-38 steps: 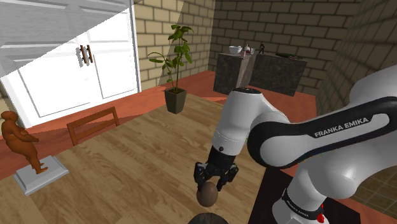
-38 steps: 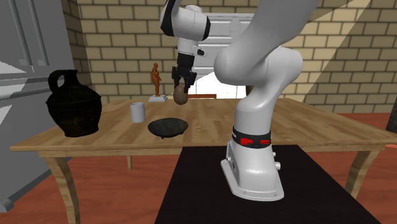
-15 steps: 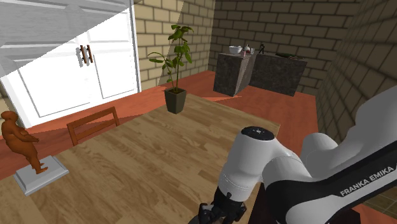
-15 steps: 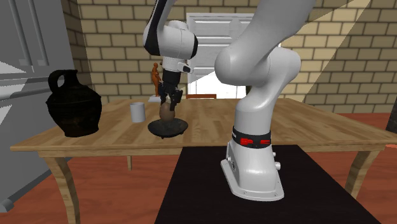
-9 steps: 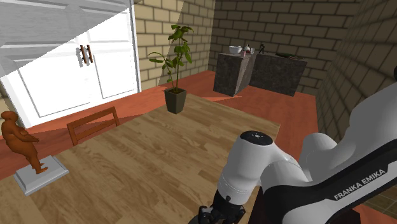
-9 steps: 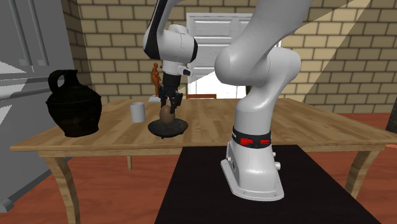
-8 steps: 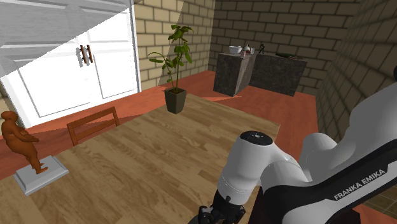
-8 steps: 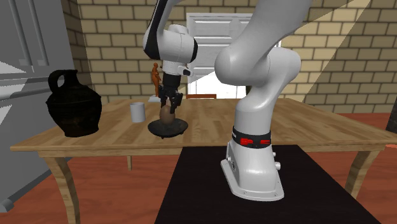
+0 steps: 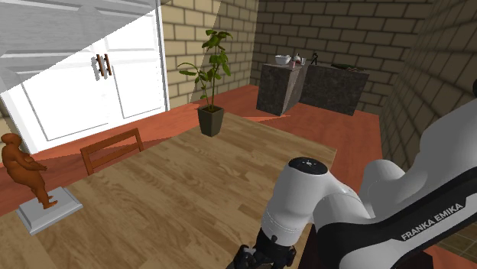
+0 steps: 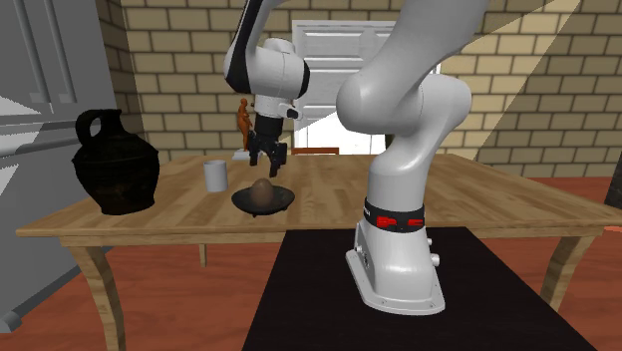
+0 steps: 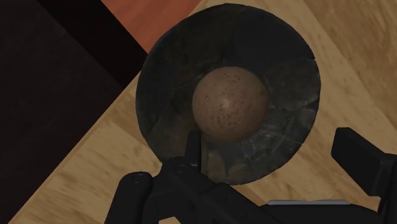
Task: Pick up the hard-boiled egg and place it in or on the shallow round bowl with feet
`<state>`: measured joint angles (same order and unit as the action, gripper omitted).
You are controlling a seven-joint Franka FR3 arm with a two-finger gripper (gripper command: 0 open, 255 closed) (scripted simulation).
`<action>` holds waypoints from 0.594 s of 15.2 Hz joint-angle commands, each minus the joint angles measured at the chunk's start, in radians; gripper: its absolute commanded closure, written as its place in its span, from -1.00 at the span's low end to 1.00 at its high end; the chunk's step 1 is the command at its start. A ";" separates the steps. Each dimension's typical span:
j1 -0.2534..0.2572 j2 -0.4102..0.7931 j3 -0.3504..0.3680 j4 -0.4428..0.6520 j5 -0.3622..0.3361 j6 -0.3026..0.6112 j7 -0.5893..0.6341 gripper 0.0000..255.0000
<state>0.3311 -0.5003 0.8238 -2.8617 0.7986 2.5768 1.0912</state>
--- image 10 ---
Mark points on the black robot stand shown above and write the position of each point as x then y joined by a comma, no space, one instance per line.
311,301

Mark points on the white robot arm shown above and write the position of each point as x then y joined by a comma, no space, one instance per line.
403,97

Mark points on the white cup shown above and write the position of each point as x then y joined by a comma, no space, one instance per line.
216,176

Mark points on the black plate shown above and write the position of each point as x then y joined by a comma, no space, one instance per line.
282,198

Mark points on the wooden table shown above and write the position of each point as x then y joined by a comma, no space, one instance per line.
486,194

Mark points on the black jug vase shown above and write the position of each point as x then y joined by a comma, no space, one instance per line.
115,165

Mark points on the grey refrigerator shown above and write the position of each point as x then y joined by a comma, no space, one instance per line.
34,146

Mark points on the brown egg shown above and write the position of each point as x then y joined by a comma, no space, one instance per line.
261,191

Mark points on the white door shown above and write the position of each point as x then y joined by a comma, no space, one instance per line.
330,63

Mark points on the orange human figure statue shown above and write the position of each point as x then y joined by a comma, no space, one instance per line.
244,119

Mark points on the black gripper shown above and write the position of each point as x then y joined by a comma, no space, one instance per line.
267,130

